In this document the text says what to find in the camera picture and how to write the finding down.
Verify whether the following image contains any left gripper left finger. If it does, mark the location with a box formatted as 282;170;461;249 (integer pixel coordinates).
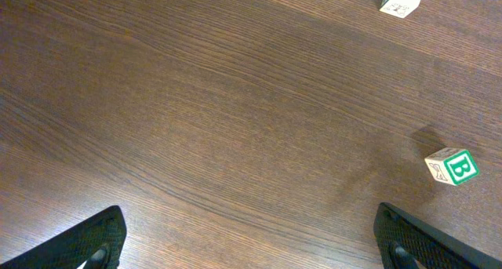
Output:
1;205;127;269

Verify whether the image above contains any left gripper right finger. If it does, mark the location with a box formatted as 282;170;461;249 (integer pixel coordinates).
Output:
373;202;501;268

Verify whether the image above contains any green B wooden block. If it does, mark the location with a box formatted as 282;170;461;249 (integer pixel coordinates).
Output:
424;147;479;186

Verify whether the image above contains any far plain wooden block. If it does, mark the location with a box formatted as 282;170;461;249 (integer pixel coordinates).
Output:
380;0;421;18

